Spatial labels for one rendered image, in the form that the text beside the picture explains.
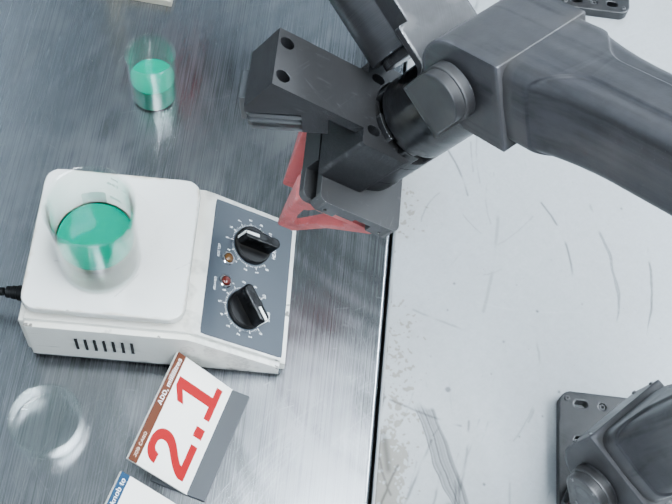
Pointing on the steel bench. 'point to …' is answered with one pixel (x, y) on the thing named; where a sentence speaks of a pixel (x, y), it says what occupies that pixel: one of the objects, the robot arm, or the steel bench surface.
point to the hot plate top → (173, 281)
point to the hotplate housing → (229, 357)
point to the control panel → (258, 340)
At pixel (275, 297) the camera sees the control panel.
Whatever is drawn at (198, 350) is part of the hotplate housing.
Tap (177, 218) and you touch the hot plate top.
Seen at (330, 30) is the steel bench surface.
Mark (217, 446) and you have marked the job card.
